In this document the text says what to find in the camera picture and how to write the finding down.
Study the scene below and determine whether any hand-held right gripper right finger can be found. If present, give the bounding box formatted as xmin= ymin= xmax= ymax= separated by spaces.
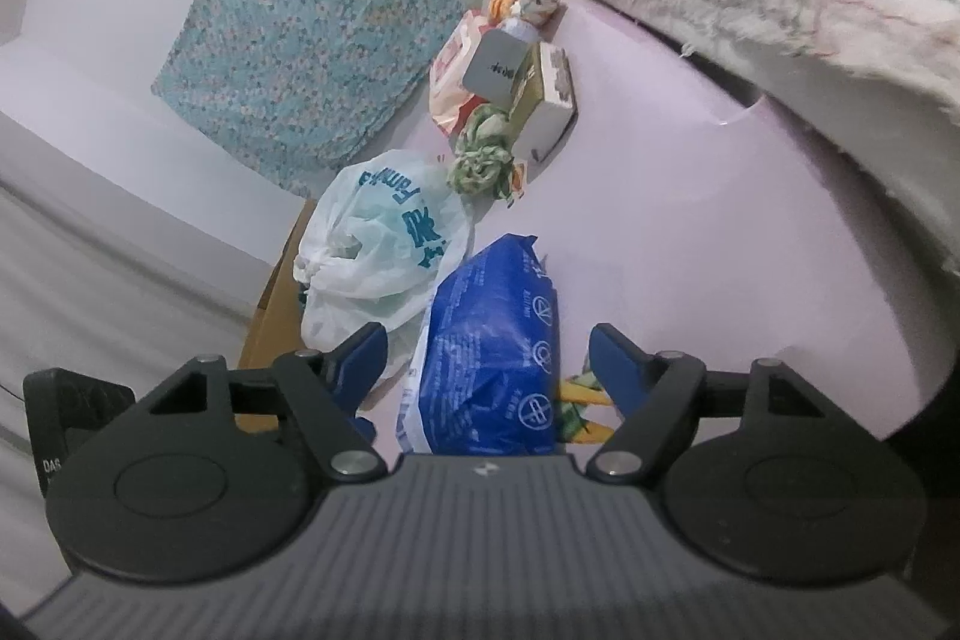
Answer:
xmin=585 ymin=323 xmax=826 ymax=481

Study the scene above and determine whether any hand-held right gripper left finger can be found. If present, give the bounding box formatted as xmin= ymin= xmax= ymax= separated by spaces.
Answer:
xmin=146 ymin=323 xmax=389 ymax=481

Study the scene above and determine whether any brown cardboard box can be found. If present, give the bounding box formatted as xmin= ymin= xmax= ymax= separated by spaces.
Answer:
xmin=236 ymin=197 xmax=322 ymax=435

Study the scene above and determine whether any blue wipes packet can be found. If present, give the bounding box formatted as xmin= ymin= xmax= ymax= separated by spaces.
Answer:
xmin=394 ymin=233 xmax=563 ymax=457

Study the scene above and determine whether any small beige carton box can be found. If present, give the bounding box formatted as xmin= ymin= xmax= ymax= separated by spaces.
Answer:
xmin=508 ymin=44 xmax=577 ymax=163

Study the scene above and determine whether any white plastic bag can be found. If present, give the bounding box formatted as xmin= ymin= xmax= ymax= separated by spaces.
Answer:
xmin=292 ymin=149 xmax=475 ymax=352

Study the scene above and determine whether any green striped knotted cloth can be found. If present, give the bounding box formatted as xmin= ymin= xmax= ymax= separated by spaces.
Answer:
xmin=448 ymin=106 xmax=526 ymax=202

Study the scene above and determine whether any orange white snack packet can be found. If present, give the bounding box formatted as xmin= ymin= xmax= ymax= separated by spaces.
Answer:
xmin=429 ymin=8 xmax=488 ymax=137

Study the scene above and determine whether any small grey box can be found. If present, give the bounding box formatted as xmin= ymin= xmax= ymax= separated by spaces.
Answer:
xmin=461 ymin=31 xmax=527 ymax=105

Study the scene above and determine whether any teal floral wall cloth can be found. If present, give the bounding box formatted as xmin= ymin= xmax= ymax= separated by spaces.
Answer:
xmin=150 ymin=0 xmax=466 ymax=199

